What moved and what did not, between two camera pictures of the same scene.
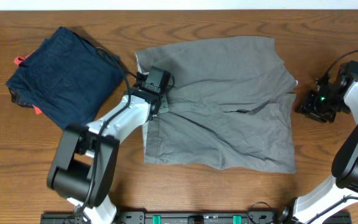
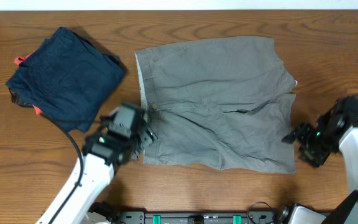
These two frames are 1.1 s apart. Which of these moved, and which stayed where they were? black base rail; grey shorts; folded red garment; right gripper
Moved: right gripper
Stayed: grey shorts; black base rail; folded red garment
